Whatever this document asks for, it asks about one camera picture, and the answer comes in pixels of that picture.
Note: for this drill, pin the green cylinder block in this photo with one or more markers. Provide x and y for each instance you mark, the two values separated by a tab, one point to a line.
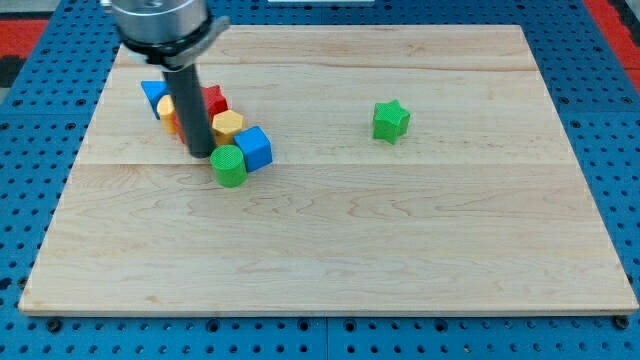
229	165

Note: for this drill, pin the green star block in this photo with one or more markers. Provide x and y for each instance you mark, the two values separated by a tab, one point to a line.
390	121

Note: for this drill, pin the blue triangle block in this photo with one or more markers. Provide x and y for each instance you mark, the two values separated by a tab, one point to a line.
154	90

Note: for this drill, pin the yellow round block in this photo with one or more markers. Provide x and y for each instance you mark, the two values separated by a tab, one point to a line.
166	113

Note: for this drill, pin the red block behind rod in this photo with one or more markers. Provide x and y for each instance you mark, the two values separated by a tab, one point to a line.
178	129

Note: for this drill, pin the yellow hexagon block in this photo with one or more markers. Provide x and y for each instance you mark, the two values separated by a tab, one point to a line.
226	125

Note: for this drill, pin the blue cube block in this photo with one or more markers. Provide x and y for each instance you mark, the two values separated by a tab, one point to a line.
256	148

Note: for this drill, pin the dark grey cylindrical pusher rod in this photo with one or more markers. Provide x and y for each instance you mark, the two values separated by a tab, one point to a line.
185	90

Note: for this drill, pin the red star block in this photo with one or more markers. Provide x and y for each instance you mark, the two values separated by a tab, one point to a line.
214	100

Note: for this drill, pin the light wooden board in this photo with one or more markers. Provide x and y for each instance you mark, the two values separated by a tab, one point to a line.
479	209

